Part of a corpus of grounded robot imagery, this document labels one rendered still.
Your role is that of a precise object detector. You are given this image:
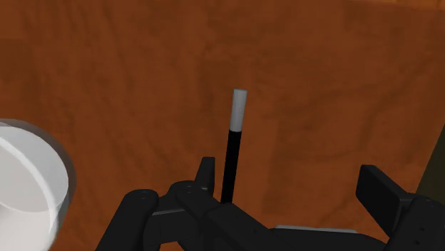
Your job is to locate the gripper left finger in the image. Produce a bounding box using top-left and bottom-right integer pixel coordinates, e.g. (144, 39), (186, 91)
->
(95, 157), (224, 251)

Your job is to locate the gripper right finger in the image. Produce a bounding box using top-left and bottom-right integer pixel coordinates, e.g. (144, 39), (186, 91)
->
(355, 164), (445, 251)

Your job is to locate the black wand with white tip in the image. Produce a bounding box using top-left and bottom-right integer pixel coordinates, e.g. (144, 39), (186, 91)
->
(220, 88), (248, 205)

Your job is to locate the white bowl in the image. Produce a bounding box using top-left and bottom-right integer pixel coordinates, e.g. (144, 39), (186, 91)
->
(0, 118), (77, 251)

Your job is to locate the brown furniture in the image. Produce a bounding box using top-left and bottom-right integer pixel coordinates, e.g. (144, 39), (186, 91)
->
(0, 0), (445, 251)

